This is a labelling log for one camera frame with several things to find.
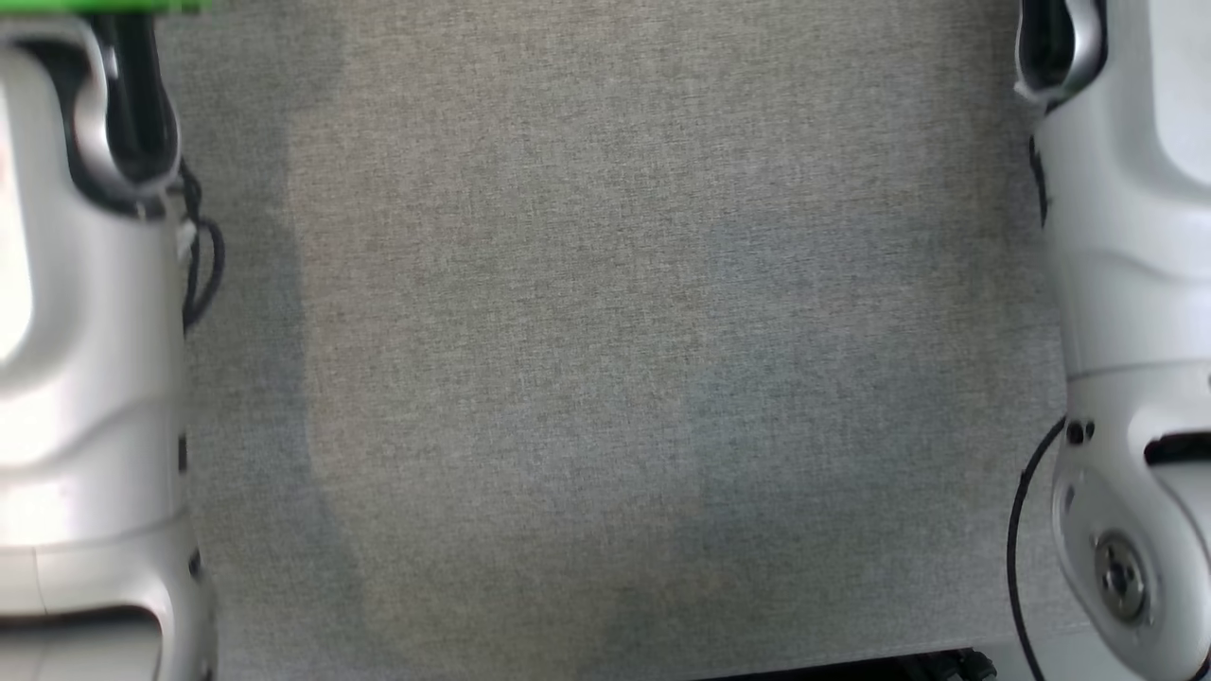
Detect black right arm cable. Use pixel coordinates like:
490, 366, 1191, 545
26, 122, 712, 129
1006, 416, 1070, 681

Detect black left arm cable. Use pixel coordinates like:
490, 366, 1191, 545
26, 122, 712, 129
178, 161, 226, 332

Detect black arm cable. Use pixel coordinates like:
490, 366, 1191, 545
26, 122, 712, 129
178, 161, 226, 332
1006, 416, 1070, 681

